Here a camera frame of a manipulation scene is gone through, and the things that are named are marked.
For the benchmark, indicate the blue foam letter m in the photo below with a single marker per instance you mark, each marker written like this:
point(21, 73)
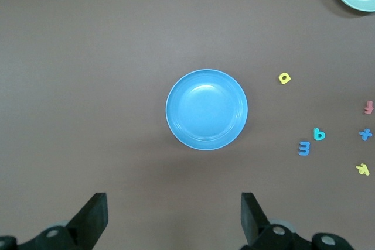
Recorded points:
point(304, 152)

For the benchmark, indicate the teal foam letter p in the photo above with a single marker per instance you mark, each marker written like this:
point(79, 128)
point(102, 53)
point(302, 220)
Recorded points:
point(317, 136)

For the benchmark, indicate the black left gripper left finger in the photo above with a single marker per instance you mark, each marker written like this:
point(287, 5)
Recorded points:
point(88, 220)

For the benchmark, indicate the yellow foam letter k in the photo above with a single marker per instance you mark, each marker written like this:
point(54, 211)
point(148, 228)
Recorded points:
point(363, 169)

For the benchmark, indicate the blue plate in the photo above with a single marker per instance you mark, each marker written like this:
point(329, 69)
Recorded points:
point(206, 109)

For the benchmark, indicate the yellow letter D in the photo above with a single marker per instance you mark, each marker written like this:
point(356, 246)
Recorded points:
point(283, 81)

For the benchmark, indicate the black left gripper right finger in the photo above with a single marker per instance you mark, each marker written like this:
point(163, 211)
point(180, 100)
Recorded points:
point(255, 223)

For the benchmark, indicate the pink foam letter f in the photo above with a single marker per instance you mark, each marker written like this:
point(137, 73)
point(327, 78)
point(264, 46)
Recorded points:
point(368, 109)

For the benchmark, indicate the blue foam letter x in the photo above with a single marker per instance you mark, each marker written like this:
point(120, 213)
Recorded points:
point(365, 134)

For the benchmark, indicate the brown table cover sheet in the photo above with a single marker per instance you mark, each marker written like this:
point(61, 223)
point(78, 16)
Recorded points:
point(88, 86)

